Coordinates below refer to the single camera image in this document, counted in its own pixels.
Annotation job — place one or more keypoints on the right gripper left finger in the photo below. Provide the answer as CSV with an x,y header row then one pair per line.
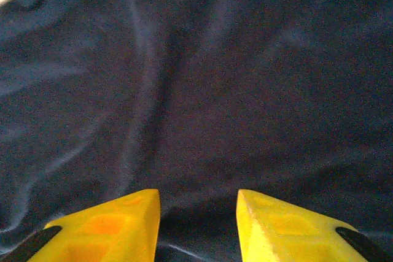
x,y
116,231

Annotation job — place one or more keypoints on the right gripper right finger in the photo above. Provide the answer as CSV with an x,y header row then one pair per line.
x,y
282,234

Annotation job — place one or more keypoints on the navy blue t-shirt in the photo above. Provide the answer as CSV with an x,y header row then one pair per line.
x,y
196,90

